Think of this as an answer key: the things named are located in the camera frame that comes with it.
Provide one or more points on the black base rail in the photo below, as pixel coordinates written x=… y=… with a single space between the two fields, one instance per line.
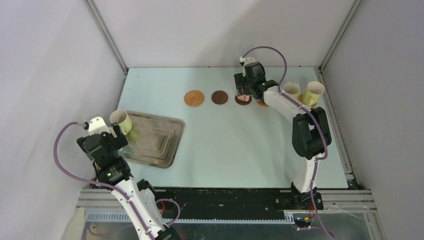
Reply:
x=235 y=204

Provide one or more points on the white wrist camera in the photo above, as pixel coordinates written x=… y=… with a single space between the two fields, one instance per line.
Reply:
x=96 y=125
x=244 y=61

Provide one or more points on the yellow cup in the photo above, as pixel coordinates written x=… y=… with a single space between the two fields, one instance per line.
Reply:
x=292 y=89

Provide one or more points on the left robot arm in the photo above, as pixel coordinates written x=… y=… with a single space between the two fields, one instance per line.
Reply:
x=112 y=171

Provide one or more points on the metal tray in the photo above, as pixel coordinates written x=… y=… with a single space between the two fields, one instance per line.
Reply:
x=153 y=139

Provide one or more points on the light yellow-green cup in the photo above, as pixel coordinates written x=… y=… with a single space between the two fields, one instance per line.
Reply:
x=314 y=90

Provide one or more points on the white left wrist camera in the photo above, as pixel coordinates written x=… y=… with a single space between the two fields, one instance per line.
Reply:
x=96 y=125

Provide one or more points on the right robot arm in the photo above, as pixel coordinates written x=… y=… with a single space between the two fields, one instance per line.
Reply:
x=310 y=134

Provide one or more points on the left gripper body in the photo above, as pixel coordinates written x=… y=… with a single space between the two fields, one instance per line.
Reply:
x=110 y=139

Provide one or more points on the pink cup front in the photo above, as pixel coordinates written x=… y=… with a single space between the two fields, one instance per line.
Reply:
x=244 y=98

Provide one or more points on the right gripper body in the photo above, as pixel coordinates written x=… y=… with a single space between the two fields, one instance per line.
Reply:
x=241 y=88

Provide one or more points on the woven rattan coaster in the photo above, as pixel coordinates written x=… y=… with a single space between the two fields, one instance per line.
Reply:
x=194 y=98
x=300 y=99

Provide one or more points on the light green cup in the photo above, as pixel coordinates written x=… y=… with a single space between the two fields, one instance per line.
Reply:
x=122 y=118

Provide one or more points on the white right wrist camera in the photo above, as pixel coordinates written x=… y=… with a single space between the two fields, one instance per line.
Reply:
x=244 y=61

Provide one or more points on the light wooden coaster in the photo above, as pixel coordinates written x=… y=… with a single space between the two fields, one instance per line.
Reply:
x=262 y=103

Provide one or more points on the dark wooden coaster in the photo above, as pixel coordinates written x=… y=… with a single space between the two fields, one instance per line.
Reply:
x=219 y=97
x=243 y=102

